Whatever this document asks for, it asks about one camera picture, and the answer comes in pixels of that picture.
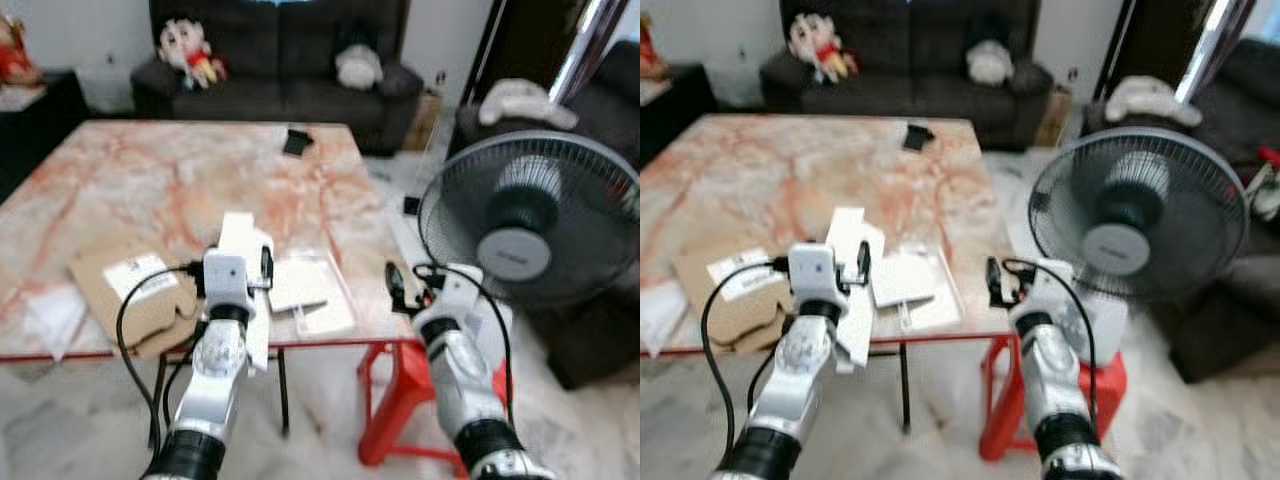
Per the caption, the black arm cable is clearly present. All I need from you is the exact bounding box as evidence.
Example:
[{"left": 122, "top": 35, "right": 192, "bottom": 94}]
[
  {"left": 412, "top": 262, "right": 515, "bottom": 426},
  {"left": 699, "top": 256, "right": 791, "bottom": 463},
  {"left": 1003, "top": 257, "right": 1101, "bottom": 433},
  {"left": 114, "top": 260, "right": 204, "bottom": 453}
]

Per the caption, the cartoon boy plush doll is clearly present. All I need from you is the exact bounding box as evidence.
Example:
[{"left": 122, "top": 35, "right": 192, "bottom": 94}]
[
  {"left": 786, "top": 11, "right": 860, "bottom": 84},
  {"left": 157, "top": 17, "right": 228, "bottom": 90}
]

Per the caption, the dark grey armchair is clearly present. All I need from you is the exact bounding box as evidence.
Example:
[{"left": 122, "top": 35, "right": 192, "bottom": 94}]
[
  {"left": 1084, "top": 38, "right": 1280, "bottom": 387},
  {"left": 448, "top": 40, "right": 641, "bottom": 393}
]

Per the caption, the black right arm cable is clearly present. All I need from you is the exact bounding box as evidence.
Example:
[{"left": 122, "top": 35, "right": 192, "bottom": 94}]
[
  {"left": 412, "top": 262, "right": 515, "bottom": 426},
  {"left": 1003, "top": 257, "right": 1101, "bottom": 433}
]

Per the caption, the red plastic stool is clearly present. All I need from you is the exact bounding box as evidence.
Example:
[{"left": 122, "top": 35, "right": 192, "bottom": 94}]
[
  {"left": 979, "top": 334, "right": 1130, "bottom": 464},
  {"left": 357, "top": 338, "right": 512, "bottom": 472}
]

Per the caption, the black electric fan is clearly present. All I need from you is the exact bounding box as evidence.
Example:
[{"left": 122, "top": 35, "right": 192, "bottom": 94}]
[
  {"left": 1027, "top": 127, "right": 1252, "bottom": 363},
  {"left": 417, "top": 129, "right": 641, "bottom": 361}
]

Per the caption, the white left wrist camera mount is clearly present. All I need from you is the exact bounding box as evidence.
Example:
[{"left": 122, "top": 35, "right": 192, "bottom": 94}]
[
  {"left": 203, "top": 250, "right": 256, "bottom": 313},
  {"left": 788, "top": 243, "right": 839, "bottom": 304}
]

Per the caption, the white bag with black handles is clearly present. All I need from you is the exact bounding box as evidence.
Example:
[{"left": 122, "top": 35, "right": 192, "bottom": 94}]
[{"left": 1249, "top": 163, "right": 1280, "bottom": 222}]

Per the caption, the brown cardboard with white label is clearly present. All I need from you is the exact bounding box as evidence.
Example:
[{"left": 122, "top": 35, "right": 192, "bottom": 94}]
[
  {"left": 67, "top": 237, "right": 208, "bottom": 360},
  {"left": 672, "top": 234, "right": 801, "bottom": 354}
]

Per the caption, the brown cardboard box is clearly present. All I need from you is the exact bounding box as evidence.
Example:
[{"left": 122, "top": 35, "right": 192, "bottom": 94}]
[
  {"left": 1034, "top": 84, "right": 1074, "bottom": 149},
  {"left": 404, "top": 87, "right": 442, "bottom": 152}
]

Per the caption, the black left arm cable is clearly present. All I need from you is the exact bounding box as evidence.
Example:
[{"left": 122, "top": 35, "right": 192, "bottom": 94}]
[
  {"left": 114, "top": 260, "right": 204, "bottom": 453},
  {"left": 699, "top": 256, "right": 791, "bottom": 463}
]

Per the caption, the crumpled white plastic wrapper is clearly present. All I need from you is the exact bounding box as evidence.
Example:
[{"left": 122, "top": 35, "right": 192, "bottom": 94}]
[
  {"left": 640, "top": 279, "right": 692, "bottom": 357},
  {"left": 24, "top": 284, "right": 87, "bottom": 362}
]

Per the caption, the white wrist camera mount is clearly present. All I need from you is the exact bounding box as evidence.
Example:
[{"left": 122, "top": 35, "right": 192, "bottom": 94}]
[
  {"left": 788, "top": 243, "right": 839, "bottom": 304},
  {"left": 203, "top": 250, "right": 256, "bottom": 313},
  {"left": 430, "top": 265, "right": 488, "bottom": 323},
  {"left": 1030, "top": 260, "right": 1078, "bottom": 317}
]

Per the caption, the dark brown door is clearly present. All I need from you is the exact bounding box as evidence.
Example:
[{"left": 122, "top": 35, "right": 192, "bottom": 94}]
[
  {"left": 1094, "top": 0, "right": 1206, "bottom": 101},
  {"left": 459, "top": 0, "right": 571, "bottom": 103}
]

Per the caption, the clear package with white paper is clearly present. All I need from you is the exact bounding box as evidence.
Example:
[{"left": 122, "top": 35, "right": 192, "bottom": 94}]
[
  {"left": 267, "top": 249, "right": 357, "bottom": 337},
  {"left": 871, "top": 242, "right": 962, "bottom": 332}
]

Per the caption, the red figurine doll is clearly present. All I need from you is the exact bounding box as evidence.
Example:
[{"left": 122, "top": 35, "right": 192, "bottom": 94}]
[
  {"left": 640, "top": 11, "right": 670, "bottom": 82},
  {"left": 0, "top": 14, "right": 44, "bottom": 87}
]

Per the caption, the black cabinet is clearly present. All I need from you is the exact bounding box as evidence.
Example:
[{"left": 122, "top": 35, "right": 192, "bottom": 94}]
[
  {"left": 0, "top": 69, "right": 90, "bottom": 203},
  {"left": 640, "top": 61, "right": 717, "bottom": 173}
]

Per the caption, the black metal table frame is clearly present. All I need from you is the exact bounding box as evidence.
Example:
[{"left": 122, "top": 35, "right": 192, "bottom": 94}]
[
  {"left": 897, "top": 340, "right": 916, "bottom": 437},
  {"left": 149, "top": 344, "right": 292, "bottom": 452}
]

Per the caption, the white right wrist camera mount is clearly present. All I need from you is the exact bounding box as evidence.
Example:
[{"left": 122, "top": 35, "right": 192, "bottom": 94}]
[
  {"left": 430, "top": 265, "right": 488, "bottom": 323},
  {"left": 1030, "top": 260, "right": 1078, "bottom": 317}
]

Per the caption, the dark grey sofa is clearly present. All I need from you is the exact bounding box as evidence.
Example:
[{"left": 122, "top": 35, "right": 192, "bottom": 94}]
[
  {"left": 759, "top": 0, "right": 1057, "bottom": 147},
  {"left": 131, "top": 0, "right": 427, "bottom": 153}
]

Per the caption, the grey and white plush toy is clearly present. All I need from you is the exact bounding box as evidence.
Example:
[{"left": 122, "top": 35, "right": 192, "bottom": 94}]
[
  {"left": 334, "top": 38, "right": 385, "bottom": 92},
  {"left": 965, "top": 33, "right": 1017, "bottom": 87}
]

